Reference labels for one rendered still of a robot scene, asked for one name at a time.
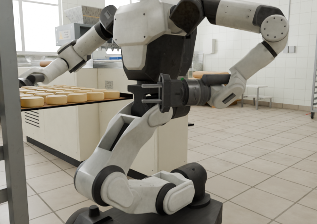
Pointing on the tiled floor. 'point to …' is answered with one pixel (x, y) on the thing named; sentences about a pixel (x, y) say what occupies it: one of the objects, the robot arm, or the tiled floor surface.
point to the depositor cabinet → (65, 121)
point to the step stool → (256, 95)
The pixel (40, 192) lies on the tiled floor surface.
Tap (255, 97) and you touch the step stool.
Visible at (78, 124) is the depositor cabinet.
